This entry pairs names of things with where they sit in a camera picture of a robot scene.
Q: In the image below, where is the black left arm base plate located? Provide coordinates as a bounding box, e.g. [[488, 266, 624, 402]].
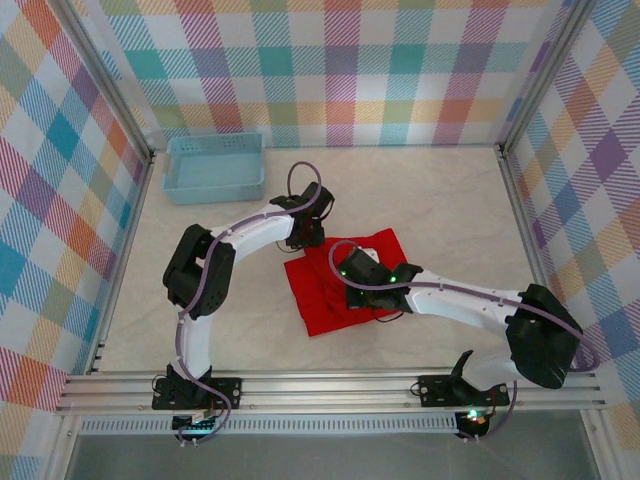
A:
[[152, 377, 243, 411]]

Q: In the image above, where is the aluminium frame post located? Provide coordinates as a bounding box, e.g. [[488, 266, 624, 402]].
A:
[[49, 0, 157, 162], [497, 0, 599, 151]]

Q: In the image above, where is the red t-shirt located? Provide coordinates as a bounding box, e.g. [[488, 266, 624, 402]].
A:
[[283, 227, 409, 339]]

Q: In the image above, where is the slotted grey cable duct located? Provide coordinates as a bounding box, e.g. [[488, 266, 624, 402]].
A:
[[78, 413, 459, 435]]

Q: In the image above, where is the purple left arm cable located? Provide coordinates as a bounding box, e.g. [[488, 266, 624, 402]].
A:
[[172, 160, 326, 446]]

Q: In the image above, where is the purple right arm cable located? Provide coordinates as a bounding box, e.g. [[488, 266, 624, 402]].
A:
[[328, 239, 601, 444]]

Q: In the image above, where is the aluminium table side rail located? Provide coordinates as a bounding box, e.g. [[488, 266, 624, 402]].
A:
[[494, 143, 575, 370], [87, 149, 157, 376]]

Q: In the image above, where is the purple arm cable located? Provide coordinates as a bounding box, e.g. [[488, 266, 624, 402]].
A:
[[328, 239, 601, 444], [172, 160, 326, 446]]

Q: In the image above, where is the aluminium mounting rail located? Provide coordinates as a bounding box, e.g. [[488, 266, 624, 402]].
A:
[[55, 369, 606, 416]]

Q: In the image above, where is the light blue plastic basket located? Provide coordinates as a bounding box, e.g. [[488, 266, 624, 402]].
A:
[[160, 131, 266, 206]]

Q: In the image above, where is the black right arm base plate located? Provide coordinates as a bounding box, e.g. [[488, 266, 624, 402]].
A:
[[418, 373, 510, 407]]

